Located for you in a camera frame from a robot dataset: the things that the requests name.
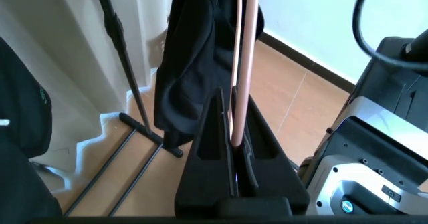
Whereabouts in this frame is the black cable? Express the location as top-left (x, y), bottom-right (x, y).
top-left (352, 0), bottom-right (428, 72)

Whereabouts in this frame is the pink clothes hanger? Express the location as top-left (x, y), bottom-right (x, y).
top-left (228, 0), bottom-right (262, 148)

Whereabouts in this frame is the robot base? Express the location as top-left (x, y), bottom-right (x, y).
top-left (296, 36), bottom-right (428, 217)

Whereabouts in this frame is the black clothes rack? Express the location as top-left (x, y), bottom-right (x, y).
top-left (63, 0), bottom-right (184, 217)

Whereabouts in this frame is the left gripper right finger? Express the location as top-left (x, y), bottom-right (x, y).
top-left (232, 86), bottom-right (310, 217)

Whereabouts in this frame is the black garment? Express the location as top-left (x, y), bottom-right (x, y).
top-left (0, 36), bottom-right (64, 218)
top-left (153, 0), bottom-right (266, 150)

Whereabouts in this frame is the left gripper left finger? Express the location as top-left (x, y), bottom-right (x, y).
top-left (174, 87), bottom-right (239, 218)

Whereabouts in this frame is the beige curtain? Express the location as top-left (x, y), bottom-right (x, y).
top-left (0, 0), bottom-right (177, 193)

